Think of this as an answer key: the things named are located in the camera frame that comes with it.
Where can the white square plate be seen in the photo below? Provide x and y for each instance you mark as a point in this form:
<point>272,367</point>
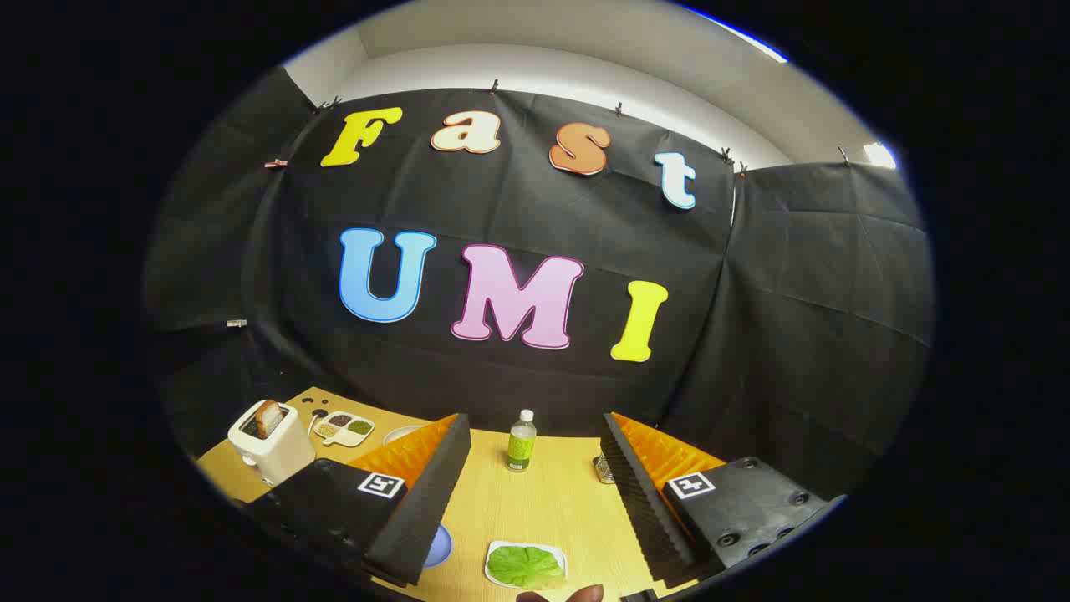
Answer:
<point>501,544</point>

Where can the green lettuce leaf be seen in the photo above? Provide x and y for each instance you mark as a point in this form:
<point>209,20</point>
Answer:
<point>527,567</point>

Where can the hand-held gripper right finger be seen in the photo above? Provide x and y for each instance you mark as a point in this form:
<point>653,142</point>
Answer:
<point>639,493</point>

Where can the black backdrop cloth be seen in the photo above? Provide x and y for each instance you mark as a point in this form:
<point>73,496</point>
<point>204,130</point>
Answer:
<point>501,209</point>

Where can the round white plate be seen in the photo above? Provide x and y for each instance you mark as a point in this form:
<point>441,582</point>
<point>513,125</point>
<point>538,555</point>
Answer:
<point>399,434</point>

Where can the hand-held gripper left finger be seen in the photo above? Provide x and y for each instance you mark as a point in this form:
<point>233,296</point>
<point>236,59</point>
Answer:
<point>435,493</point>

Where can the blue plate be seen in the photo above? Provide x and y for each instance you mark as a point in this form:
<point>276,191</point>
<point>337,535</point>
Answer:
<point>439,548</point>

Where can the toasted bread slice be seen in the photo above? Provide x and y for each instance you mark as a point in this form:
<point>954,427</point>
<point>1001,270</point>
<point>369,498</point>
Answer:
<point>269,418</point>

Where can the green drink bottle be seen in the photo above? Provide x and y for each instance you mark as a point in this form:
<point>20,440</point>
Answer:
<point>520,451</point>

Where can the white toaster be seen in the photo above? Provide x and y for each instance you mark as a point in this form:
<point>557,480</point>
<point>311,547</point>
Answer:
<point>280,456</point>

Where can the white divided condiment dish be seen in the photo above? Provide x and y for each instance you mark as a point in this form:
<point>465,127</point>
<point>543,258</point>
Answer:
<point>334,436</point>

